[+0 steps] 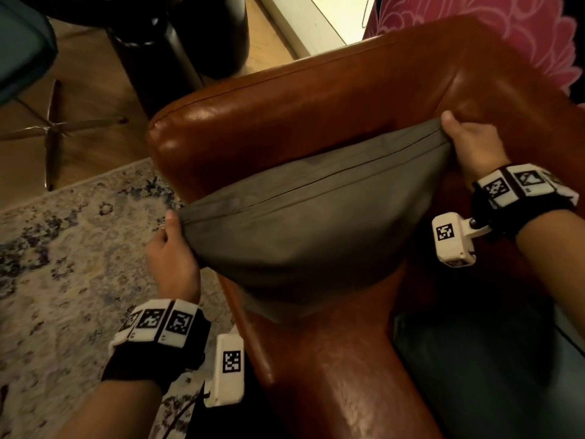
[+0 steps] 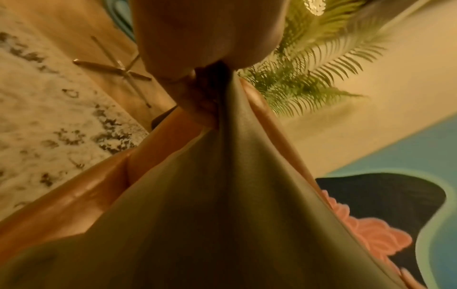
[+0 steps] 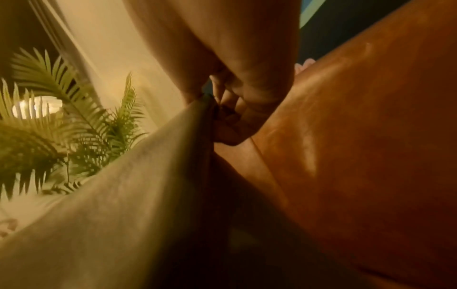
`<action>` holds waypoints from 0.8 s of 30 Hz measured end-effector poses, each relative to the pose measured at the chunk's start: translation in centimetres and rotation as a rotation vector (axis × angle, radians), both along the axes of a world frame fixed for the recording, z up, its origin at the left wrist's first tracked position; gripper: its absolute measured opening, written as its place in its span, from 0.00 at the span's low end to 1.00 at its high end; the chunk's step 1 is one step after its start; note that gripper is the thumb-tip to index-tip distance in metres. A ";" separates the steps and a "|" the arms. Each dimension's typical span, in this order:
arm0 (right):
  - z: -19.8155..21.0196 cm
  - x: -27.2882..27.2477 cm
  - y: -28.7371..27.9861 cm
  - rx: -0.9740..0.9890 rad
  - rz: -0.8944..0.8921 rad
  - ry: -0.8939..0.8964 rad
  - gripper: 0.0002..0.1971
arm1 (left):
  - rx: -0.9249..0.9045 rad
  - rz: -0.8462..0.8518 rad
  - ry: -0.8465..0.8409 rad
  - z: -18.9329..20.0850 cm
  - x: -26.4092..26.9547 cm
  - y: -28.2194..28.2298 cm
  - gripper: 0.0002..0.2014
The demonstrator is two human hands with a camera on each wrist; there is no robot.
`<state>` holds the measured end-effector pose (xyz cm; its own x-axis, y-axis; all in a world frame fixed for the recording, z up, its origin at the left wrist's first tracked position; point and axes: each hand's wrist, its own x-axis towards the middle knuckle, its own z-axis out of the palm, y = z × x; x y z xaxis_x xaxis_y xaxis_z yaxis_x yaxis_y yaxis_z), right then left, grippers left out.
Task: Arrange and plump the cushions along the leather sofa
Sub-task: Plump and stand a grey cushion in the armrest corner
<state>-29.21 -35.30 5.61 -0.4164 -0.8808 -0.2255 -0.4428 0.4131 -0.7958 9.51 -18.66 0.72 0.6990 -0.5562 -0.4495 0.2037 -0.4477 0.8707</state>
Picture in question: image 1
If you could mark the black marker wristband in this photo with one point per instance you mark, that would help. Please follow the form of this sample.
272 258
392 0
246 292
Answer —
521 196
155 342

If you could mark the teal swivel chair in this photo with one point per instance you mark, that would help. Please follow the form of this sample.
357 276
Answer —
27 50

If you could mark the person's right hand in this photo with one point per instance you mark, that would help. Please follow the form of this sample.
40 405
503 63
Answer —
477 146

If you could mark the black leather chair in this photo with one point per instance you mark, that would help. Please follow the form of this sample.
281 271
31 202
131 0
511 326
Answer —
183 41

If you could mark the teal cushion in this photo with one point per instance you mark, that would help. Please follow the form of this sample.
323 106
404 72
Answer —
493 379

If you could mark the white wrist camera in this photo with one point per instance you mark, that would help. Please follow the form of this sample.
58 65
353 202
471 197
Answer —
228 370
452 242

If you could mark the person's left hand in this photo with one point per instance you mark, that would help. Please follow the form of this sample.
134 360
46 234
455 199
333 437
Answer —
176 265

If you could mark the brown leather sofa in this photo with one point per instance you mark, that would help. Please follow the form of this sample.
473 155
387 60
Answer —
311 95

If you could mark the grey cushion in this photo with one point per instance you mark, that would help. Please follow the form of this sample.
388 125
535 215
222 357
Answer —
320 224

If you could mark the patterned grey rug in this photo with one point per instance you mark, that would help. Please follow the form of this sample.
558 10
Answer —
59 278

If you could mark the person's right forearm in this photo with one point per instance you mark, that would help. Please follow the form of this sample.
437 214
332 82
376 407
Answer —
555 256

